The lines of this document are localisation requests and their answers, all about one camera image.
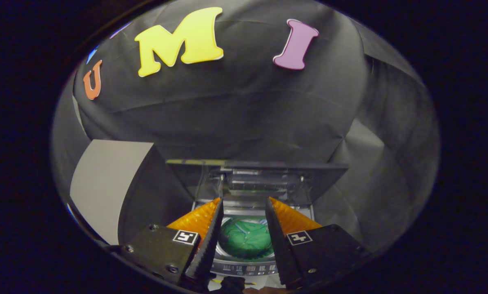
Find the dark glass washing machine lid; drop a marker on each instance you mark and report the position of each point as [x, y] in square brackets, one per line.
[325, 175]

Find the green polo shirt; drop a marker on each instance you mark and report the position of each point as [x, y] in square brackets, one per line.
[244, 241]

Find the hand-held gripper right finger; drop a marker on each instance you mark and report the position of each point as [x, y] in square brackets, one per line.
[278, 245]

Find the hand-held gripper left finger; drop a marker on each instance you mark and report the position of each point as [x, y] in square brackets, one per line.
[209, 245]

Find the black backdrop cloth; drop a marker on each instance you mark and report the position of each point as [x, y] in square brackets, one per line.
[248, 106]

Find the grey washing machine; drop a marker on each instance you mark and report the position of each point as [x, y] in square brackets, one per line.
[244, 211]

